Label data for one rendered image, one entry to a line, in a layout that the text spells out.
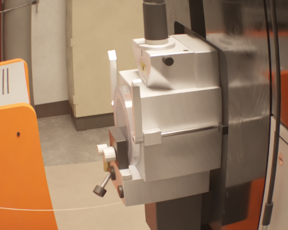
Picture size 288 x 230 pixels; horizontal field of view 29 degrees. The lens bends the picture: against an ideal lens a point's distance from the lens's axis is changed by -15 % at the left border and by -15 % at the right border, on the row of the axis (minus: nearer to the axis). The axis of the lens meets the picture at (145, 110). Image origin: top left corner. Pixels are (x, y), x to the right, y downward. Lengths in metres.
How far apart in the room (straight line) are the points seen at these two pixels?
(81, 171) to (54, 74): 2.50
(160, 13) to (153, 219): 0.25
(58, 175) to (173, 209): 1.04
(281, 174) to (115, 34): 3.37
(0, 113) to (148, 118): 0.43
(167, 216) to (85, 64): 3.15
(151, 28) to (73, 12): 3.10
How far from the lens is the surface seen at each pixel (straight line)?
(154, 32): 0.67
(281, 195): 0.51
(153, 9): 0.66
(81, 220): 1.49
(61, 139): 3.90
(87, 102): 3.92
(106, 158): 0.70
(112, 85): 0.75
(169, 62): 0.64
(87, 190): 1.65
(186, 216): 0.74
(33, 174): 1.08
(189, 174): 0.71
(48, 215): 1.12
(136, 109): 0.64
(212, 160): 0.70
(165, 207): 0.73
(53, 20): 4.13
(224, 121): 0.68
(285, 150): 0.50
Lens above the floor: 1.46
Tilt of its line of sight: 20 degrees down
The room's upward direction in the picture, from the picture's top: 3 degrees counter-clockwise
